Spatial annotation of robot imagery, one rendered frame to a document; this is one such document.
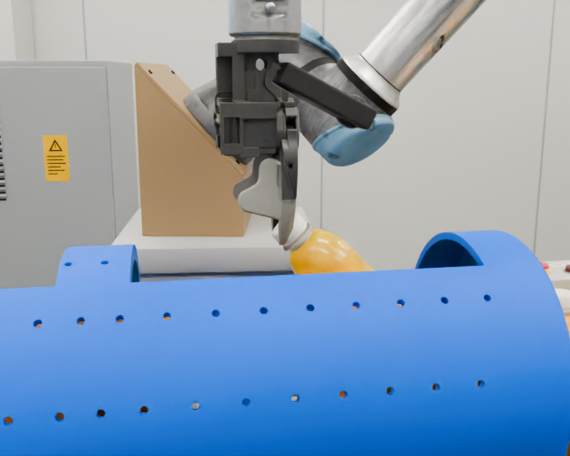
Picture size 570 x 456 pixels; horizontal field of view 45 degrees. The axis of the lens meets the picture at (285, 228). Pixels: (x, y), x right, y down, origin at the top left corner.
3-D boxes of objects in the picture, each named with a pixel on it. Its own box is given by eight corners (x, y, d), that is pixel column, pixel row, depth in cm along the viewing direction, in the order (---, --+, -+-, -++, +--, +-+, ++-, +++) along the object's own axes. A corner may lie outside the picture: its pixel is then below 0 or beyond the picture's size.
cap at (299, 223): (314, 220, 75) (302, 208, 75) (295, 245, 73) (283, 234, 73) (296, 225, 78) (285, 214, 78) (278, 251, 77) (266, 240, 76)
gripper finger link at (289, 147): (274, 199, 73) (272, 118, 73) (290, 199, 74) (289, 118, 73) (281, 200, 69) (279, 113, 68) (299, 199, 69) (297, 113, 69)
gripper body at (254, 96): (215, 153, 76) (213, 42, 74) (291, 152, 78) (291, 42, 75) (221, 162, 69) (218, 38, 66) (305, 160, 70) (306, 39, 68)
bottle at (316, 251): (436, 316, 79) (327, 205, 74) (407, 365, 76) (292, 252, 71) (398, 318, 85) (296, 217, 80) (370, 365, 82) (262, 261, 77)
